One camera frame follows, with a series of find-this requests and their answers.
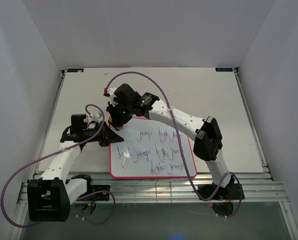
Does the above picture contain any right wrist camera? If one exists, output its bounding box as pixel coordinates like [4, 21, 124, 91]
[104, 87, 118, 107]

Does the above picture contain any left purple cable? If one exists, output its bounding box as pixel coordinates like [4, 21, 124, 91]
[0, 104, 116, 229]

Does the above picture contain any right blue table label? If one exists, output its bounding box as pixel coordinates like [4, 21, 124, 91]
[215, 67, 233, 72]

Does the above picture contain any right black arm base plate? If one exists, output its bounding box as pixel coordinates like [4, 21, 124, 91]
[198, 183, 245, 201]

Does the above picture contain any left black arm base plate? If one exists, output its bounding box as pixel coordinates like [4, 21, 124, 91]
[86, 185, 110, 201]

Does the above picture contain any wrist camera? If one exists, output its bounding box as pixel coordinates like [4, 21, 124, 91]
[89, 110, 103, 123]
[104, 87, 118, 107]

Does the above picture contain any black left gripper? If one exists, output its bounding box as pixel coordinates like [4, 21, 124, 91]
[84, 121, 124, 147]

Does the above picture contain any round yellow black eraser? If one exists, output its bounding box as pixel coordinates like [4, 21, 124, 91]
[115, 125, 124, 131]

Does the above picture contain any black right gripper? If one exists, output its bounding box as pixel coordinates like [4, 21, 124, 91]
[107, 100, 134, 129]

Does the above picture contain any purple cable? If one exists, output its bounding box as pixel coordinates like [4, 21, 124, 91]
[106, 71, 245, 218]
[0, 104, 116, 229]

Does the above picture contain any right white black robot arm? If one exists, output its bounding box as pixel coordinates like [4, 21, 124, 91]
[104, 83, 234, 201]

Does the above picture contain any blue table label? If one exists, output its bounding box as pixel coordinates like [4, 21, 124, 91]
[67, 68, 84, 73]
[215, 67, 233, 72]

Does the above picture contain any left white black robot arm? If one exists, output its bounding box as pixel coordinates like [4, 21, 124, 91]
[27, 114, 124, 222]

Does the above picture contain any left blue table label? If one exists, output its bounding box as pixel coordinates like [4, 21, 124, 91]
[67, 68, 84, 73]

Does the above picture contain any aluminium table edge rail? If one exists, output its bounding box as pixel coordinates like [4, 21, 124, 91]
[233, 67, 275, 181]

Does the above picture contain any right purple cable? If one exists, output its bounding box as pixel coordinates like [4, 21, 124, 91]
[106, 71, 245, 218]

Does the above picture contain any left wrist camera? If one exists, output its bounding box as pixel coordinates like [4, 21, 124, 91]
[89, 110, 103, 123]

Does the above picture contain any aluminium front rail frame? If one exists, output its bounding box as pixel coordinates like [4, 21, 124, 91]
[16, 172, 289, 205]

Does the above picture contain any pink framed whiteboard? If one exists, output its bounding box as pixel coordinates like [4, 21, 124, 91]
[109, 117, 197, 179]

